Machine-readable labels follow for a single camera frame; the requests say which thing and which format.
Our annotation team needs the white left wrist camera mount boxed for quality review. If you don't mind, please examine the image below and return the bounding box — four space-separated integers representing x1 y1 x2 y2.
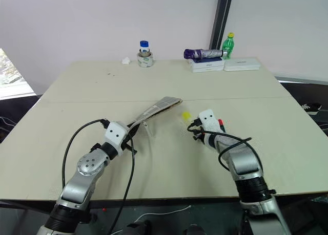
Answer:
104 120 131 154

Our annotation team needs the dark vertical pillar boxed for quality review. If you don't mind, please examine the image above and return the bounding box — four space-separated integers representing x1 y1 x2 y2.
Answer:
208 0 235 51

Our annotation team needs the thin white cable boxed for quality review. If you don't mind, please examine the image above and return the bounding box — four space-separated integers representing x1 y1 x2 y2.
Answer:
134 204 193 223

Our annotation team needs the white box with dark lid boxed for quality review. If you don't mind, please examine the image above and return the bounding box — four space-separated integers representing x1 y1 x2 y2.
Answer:
189 56 226 68

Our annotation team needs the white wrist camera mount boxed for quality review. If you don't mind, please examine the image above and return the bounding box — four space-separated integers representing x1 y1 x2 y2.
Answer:
104 120 131 154
198 108 227 139

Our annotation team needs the blue capped white bottle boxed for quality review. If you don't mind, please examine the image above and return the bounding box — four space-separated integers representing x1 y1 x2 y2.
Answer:
139 40 151 57

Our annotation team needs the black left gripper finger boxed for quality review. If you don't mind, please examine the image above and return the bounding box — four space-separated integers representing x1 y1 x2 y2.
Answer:
126 123 141 139

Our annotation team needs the long white box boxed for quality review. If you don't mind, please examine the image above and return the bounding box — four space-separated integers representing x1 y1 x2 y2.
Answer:
223 57 260 72

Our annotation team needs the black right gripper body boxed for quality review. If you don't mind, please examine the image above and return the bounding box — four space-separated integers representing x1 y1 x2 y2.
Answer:
190 129 207 144

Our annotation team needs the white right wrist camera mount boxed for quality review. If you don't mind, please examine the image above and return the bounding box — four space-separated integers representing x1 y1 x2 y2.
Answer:
198 108 227 139

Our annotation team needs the flat white box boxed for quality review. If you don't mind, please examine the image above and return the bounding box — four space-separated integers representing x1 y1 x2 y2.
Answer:
191 66 225 74

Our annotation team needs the white tape roll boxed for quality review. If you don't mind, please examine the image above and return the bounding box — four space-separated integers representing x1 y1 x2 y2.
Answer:
136 50 155 69

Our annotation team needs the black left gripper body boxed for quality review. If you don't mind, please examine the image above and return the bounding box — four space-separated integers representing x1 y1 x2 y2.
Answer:
118 132 139 155

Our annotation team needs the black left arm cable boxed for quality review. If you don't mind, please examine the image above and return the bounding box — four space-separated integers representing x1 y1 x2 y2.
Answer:
61 118 136 235

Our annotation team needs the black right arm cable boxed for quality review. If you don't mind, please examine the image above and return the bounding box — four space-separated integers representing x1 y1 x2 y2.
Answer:
186 118 253 173

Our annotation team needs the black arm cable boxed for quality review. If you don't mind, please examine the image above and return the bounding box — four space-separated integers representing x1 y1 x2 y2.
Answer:
186 118 253 173
61 118 136 235

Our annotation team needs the purple folded umbrella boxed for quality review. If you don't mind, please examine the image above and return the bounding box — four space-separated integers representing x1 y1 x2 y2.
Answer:
183 48 224 60

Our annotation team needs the black and white shoe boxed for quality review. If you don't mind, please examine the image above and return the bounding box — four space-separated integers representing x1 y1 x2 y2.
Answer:
301 102 323 116

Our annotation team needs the green plastic bottle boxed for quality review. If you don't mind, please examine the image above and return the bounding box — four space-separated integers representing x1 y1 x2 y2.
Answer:
221 32 236 60

